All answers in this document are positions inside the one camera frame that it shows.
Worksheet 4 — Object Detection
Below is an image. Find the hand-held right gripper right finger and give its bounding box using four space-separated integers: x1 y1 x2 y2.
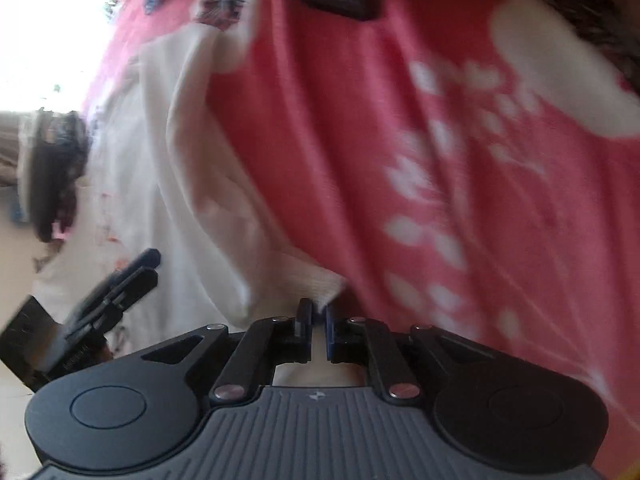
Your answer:
325 304 496 404

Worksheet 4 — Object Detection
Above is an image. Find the white t-shirt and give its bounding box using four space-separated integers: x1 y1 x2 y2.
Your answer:
32 25 371 388

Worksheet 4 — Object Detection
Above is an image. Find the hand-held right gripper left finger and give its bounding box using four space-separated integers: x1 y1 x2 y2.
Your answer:
140 298 314 406

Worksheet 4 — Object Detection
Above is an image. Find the red floral bedsheet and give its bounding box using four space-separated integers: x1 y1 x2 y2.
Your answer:
82 0 640 480

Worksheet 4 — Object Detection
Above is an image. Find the dark cloth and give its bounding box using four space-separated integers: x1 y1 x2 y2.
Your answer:
544 0 640 92

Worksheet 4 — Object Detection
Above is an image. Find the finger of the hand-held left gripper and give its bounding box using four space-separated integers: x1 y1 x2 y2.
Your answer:
61 267 160 345
74 248 163 315

